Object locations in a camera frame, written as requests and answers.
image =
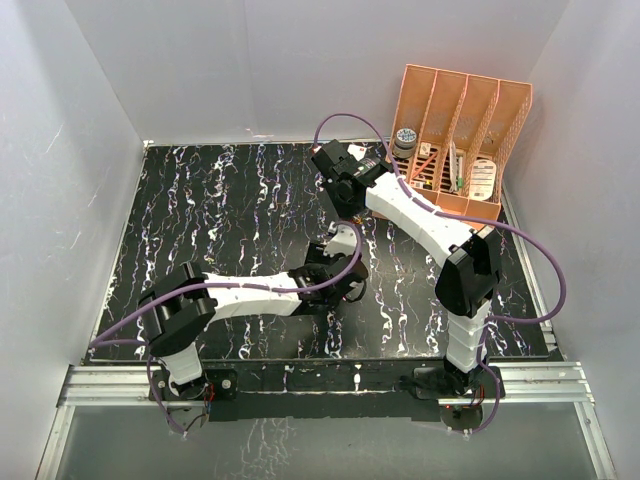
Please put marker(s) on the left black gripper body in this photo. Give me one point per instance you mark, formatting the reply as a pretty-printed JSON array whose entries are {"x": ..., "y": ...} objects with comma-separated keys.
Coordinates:
[{"x": 317, "y": 260}]

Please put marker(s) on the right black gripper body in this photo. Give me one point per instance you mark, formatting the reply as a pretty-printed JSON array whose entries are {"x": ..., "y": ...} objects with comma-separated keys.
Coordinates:
[{"x": 345, "y": 210}]

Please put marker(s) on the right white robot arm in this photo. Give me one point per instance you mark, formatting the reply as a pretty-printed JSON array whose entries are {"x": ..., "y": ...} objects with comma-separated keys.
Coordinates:
[{"x": 468, "y": 259}]

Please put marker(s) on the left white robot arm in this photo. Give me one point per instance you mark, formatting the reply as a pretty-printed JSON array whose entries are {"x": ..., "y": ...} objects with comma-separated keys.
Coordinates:
[{"x": 177, "y": 309}]

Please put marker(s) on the white small box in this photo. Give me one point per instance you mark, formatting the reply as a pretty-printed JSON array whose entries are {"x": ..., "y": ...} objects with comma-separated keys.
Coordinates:
[{"x": 357, "y": 151}]

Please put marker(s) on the grey round tape tin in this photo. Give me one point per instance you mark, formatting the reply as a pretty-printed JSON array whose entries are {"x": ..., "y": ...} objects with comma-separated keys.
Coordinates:
[{"x": 404, "y": 143}]

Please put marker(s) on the orange file organizer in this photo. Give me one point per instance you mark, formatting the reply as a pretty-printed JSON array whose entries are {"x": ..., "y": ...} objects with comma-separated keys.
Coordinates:
[{"x": 484, "y": 116}]

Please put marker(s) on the white labelled package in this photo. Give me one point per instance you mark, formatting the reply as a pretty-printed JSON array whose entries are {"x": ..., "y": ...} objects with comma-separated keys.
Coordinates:
[{"x": 483, "y": 176}]

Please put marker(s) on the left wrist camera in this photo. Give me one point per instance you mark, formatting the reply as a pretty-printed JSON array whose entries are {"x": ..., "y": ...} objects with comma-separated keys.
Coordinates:
[{"x": 342, "y": 240}]

